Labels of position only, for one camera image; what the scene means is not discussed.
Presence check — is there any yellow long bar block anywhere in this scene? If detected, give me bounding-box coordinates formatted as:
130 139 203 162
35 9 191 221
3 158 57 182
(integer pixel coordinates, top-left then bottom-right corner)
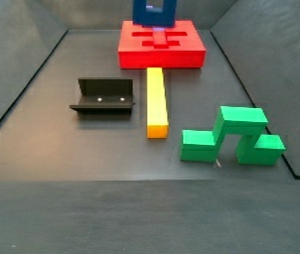
148 67 169 139

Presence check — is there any black angled fixture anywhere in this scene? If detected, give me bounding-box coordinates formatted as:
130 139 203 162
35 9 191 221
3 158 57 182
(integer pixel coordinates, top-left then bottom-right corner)
70 77 135 112

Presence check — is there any blue U-shaped block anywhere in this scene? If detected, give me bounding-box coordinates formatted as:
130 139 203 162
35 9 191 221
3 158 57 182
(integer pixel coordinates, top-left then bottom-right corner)
133 0 177 28

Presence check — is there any green stepped block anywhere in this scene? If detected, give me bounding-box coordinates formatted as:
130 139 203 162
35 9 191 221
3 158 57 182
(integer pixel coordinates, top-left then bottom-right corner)
181 106 286 166

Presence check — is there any red base block with slots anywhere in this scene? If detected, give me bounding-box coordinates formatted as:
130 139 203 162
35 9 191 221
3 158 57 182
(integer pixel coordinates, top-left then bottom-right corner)
118 20 208 68

